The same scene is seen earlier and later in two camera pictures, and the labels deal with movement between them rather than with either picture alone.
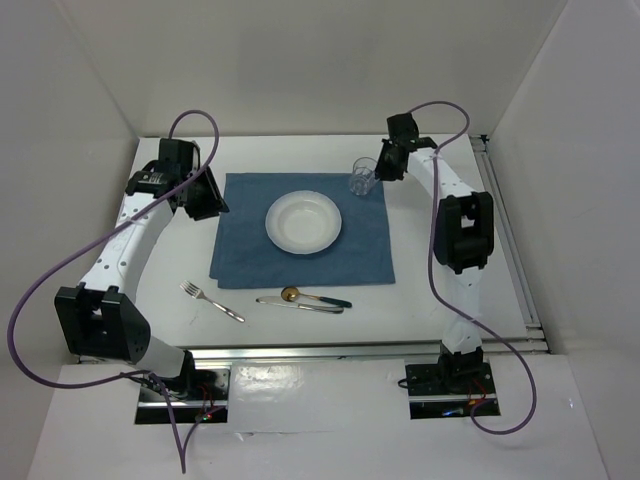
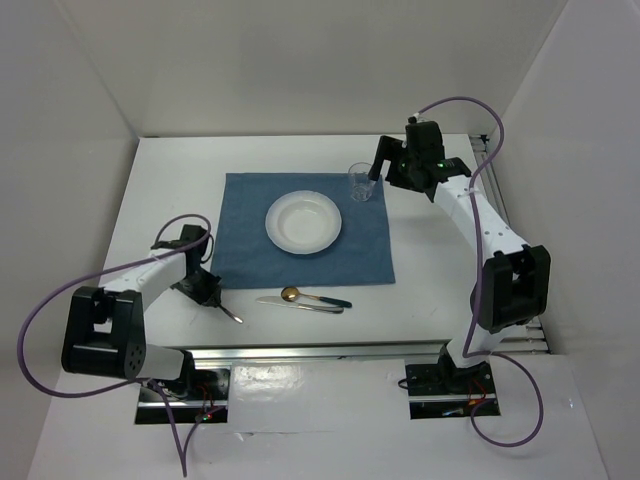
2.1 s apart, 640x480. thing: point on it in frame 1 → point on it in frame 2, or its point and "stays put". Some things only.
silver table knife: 300,303 stays put
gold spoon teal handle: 291,293 stays put
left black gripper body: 188,205 → 199,286
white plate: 303,221 stays put
